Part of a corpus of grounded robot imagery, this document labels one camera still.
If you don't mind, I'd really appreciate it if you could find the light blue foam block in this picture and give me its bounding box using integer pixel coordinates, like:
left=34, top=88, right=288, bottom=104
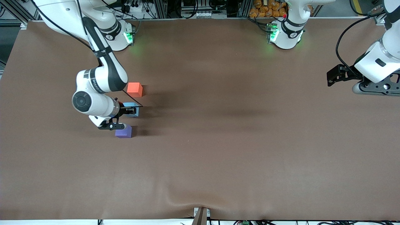
left=123, top=102, right=140, bottom=118

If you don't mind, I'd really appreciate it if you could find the aluminium frame strut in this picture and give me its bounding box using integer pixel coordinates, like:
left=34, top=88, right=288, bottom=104
left=369, top=0, right=389, bottom=26
left=0, top=0, right=38, bottom=26

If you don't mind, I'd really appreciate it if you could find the orange foam block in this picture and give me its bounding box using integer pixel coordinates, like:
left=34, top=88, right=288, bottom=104
left=127, top=82, right=143, bottom=98

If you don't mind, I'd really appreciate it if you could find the white power strip with plugs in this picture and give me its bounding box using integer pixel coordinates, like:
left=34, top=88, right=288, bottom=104
left=120, top=0, right=148, bottom=13

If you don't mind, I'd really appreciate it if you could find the purple foam block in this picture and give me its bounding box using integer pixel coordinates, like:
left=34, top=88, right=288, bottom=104
left=115, top=125, right=132, bottom=138

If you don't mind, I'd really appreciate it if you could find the orange snack packets pile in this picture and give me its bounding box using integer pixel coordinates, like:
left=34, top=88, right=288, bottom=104
left=249, top=0, right=288, bottom=18

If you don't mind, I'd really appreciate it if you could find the brown table cloth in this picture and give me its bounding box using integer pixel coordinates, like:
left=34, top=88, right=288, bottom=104
left=0, top=18, right=400, bottom=221

